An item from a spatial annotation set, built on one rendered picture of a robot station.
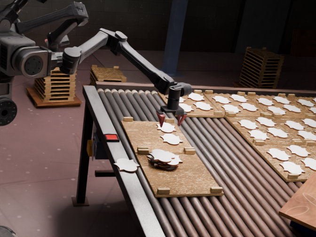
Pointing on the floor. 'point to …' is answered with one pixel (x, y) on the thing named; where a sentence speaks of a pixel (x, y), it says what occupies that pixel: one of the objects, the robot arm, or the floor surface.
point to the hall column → (174, 38)
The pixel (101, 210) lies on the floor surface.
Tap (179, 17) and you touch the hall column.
